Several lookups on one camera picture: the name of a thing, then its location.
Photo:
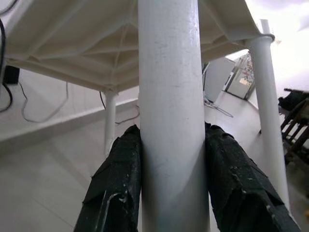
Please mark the white appliance with stickers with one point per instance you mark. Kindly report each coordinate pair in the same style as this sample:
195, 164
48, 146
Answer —
241, 79

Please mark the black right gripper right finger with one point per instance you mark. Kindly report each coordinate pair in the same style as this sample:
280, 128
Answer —
236, 188

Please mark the white plastic table leg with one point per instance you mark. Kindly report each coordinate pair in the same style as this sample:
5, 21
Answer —
110, 116
265, 96
171, 96

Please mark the dark wooden chair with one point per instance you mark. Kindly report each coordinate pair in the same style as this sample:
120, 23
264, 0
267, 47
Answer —
295, 116

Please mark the white chest appliance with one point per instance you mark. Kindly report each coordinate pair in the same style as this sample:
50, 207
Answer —
217, 77

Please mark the small black power adapter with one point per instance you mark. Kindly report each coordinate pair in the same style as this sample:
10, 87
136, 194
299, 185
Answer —
12, 74

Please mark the white plastic table top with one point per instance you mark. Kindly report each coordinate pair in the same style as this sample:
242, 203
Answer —
72, 36

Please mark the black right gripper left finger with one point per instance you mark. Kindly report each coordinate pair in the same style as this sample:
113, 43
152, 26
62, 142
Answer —
116, 181

